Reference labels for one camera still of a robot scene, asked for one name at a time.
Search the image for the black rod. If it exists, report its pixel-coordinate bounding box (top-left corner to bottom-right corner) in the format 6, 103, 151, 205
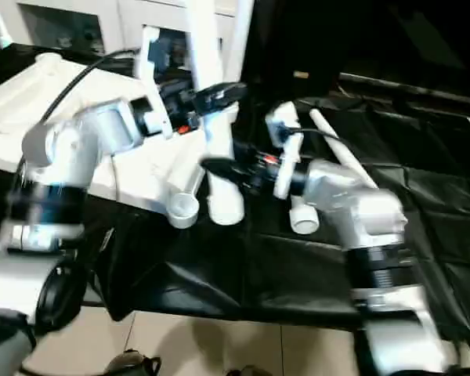
338, 71, 470, 107

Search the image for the dark left robot foot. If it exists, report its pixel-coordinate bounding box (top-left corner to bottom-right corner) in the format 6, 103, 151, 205
103, 349, 162, 376

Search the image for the dark right robot foot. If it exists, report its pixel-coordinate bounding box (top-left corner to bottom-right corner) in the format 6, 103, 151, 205
226, 365, 264, 376

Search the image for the white plastic table top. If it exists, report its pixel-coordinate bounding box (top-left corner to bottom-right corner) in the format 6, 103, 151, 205
0, 52, 201, 231

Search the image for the white plastic table leg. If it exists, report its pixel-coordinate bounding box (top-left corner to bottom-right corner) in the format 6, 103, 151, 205
309, 108, 378, 190
183, 0, 247, 227
288, 194, 320, 235
219, 0, 256, 121

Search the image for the dark robot foot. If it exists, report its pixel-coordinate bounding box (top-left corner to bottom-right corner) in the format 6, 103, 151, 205
103, 349, 162, 376
226, 365, 264, 376

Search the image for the black mat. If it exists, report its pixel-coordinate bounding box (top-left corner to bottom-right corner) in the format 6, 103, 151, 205
0, 42, 470, 345

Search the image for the black box with gold label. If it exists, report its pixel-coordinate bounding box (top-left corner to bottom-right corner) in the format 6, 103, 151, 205
245, 0, 342, 101

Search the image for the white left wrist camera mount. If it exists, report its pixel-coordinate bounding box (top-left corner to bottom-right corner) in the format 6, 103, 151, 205
134, 26, 174, 141

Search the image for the white cabinet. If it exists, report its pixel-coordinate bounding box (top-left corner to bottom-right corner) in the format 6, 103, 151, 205
7, 0, 252, 79

